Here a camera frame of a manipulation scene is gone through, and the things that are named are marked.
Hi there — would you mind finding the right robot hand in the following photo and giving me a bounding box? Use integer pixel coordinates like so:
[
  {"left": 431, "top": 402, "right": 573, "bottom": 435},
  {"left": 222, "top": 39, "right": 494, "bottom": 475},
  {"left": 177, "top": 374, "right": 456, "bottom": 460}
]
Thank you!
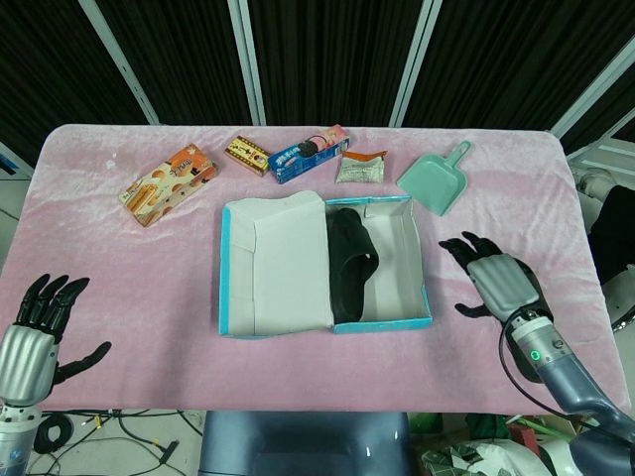
[{"left": 439, "top": 231, "right": 542, "bottom": 323}]

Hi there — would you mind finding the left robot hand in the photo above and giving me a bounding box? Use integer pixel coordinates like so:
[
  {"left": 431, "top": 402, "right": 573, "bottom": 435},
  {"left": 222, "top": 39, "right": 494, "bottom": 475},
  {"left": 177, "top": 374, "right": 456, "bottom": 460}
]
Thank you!
[{"left": 0, "top": 274, "right": 113, "bottom": 408}]

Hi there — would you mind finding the teal cardboard shoe box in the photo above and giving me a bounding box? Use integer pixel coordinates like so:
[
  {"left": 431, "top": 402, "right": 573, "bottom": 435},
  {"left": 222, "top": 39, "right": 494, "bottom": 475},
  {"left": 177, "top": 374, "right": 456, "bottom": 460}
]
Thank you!
[{"left": 217, "top": 190, "right": 434, "bottom": 340}]

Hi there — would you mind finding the orange biscuit box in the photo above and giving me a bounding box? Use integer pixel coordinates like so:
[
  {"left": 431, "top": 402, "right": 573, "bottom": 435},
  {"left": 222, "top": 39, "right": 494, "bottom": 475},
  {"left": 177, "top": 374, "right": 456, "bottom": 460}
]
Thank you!
[{"left": 117, "top": 142, "right": 220, "bottom": 229}]

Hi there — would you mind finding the blue cookie box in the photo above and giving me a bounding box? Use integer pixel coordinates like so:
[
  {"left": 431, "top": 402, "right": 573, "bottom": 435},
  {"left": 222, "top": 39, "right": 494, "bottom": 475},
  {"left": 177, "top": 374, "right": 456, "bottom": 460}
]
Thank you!
[{"left": 267, "top": 123, "right": 352, "bottom": 185}]

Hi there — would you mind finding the small yellow red box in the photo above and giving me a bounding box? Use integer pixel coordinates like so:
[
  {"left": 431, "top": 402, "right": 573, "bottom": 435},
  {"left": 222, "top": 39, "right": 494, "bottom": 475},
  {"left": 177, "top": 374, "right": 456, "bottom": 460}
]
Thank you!
[{"left": 223, "top": 133, "right": 272, "bottom": 178}]

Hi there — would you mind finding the mint green dustpan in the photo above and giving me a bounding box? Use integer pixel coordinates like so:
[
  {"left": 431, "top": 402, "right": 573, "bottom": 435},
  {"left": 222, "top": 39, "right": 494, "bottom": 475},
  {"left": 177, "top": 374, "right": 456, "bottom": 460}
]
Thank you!
[{"left": 395, "top": 140, "right": 473, "bottom": 217}]

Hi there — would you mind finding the black bulky object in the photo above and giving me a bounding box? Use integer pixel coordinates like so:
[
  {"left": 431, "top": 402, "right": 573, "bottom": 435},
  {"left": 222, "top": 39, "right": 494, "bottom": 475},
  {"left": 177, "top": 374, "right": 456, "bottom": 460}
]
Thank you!
[{"left": 587, "top": 185, "right": 635, "bottom": 284}]

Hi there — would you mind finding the pink plush tablecloth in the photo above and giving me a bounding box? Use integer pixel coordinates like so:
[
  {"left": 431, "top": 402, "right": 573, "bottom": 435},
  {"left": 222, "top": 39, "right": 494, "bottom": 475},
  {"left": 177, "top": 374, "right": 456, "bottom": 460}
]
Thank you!
[{"left": 0, "top": 123, "right": 621, "bottom": 416}]

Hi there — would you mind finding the green cloth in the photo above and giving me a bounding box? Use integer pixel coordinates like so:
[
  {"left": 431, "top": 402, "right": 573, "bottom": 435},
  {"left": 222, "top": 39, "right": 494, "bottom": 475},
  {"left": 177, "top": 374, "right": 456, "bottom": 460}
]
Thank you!
[{"left": 468, "top": 415, "right": 512, "bottom": 440}]

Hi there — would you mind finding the green white patterned bag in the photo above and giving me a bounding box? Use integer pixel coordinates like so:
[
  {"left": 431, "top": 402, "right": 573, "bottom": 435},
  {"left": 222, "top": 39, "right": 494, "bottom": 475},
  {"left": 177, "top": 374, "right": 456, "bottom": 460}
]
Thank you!
[{"left": 420, "top": 435, "right": 502, "bottom": 476}]

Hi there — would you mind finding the silver snack packet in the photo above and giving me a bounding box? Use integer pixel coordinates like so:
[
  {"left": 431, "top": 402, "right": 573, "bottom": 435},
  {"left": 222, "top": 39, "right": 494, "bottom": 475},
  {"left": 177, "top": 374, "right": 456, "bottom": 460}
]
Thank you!
[{"left": 334, "top": 150, "right": 388, "bottom": 184}]

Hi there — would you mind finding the blue-grey robot torso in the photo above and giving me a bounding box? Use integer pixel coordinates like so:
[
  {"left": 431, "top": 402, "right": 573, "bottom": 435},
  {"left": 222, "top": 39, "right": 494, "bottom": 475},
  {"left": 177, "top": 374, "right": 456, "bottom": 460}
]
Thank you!
[{"left": 197, "top": 410, "right": 413, "bottom": 476}]

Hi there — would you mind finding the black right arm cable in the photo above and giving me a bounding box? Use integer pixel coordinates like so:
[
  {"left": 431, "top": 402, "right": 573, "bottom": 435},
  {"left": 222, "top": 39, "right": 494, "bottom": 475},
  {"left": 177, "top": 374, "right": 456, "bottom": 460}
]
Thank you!
[{"left": 498, "top": 321, "right": 596, "bottom": 422}]

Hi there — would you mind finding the white partition post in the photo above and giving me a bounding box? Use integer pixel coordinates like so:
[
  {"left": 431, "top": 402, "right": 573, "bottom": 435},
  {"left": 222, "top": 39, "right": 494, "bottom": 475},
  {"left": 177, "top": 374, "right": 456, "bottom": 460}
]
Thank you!
[
  {"left": 548, "top": 44, "right": 635, "bottom": 140},
  {"left": 389, "top": 0, "right": 443, "bottom": 128},
  {"left": 228, "top": 0, "right": 268, "bottom": 126},
  {"left": 78, "top": 0, "right": 161, "bottom": 126}
]

